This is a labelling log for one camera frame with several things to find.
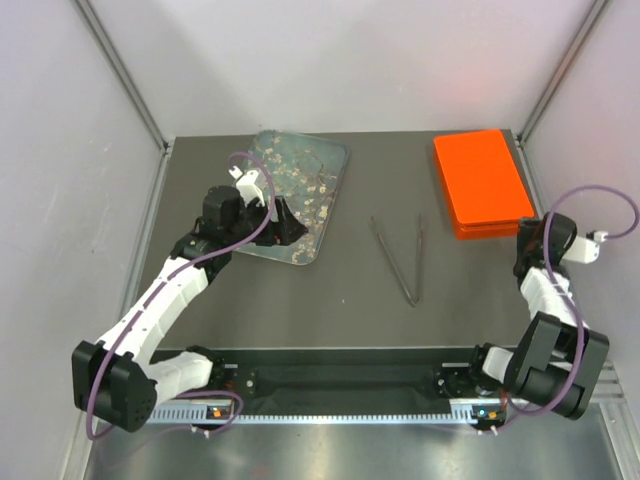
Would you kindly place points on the aluminium slotted rail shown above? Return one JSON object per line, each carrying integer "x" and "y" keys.
{"x": 381, "y": 404}

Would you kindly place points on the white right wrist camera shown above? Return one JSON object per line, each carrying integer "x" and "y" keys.
{"x": 586, "y": 250}

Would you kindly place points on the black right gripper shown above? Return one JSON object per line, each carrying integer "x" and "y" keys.
{"x": 528, "y": 227}

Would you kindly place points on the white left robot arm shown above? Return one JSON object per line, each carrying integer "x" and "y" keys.
{"x": 115, "y": 378}

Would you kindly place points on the metal serving tongs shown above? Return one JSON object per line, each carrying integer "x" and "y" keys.
{"x": 407, "y": 265}

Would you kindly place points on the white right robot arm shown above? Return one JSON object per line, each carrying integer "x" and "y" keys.
{"x": 548, "y": 366}

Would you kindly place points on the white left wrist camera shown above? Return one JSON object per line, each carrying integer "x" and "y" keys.
{"x": 250, "y": 184}

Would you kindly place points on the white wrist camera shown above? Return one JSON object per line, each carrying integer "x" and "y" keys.
{"x": 250, "y": 184}
{"x": 586, "y": 250}

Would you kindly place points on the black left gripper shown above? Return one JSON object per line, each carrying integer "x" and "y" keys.
{"x": 287, "y": 229}

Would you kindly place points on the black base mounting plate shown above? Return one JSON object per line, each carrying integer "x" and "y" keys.
{"x": 258, "y": 371}

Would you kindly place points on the orange chocolate box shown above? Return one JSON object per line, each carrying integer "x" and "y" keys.
{"x": 485, "y": 195}

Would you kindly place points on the orange box lid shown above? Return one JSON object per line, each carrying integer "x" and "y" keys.
{"x": 487, "y": 142}

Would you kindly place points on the blue floral serving tray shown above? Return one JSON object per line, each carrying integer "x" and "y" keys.
{"x": 307, "y": 171}

